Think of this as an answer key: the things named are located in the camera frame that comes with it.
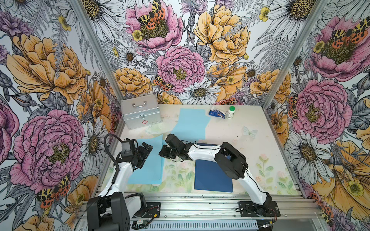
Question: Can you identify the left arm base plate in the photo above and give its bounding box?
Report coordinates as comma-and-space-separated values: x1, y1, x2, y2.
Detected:
133, 202, 161, 219

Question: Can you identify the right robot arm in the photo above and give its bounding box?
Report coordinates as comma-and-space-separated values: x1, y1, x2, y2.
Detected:
159, 134, 272, 217

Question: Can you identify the aluminium rail base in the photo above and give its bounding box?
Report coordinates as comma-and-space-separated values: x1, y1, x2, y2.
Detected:
75, 190, 324, 231

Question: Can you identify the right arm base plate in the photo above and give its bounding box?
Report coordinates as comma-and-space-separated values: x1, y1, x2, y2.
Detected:
236, 201, 281, 218

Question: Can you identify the blue gauze bandage packet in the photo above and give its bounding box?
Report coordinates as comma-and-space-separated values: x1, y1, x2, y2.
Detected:
208, 106, 226, 119

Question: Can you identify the clear plastic lid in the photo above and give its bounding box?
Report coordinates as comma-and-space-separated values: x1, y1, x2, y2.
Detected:
145, 122, 173, 134

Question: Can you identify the light blue paper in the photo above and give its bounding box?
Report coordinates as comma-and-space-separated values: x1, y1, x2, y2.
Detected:
128, 135, 164, 185
172, 108, 211, 142

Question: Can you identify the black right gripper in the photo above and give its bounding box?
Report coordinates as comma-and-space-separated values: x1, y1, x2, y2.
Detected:
158, 144, 179, 160

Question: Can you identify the floral table mat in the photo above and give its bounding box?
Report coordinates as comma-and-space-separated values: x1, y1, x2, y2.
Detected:
101, 135, 298, 195

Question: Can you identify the silver aluminium case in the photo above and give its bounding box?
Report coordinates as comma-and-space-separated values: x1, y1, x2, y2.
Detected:
121, 94, 162, 130

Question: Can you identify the dark blue paper large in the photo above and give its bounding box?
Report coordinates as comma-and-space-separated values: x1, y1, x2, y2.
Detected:
190, 143, 233, 193

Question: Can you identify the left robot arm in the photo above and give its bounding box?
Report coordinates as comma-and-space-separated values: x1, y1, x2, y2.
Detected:
86, 138, 153, 231

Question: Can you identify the white bottle green cap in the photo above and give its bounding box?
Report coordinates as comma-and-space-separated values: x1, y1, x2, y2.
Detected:
227, 106, 236, 119

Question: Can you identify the black corrugated cable hose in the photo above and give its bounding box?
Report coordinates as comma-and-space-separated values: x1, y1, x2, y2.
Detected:
102, 133, 123, 185

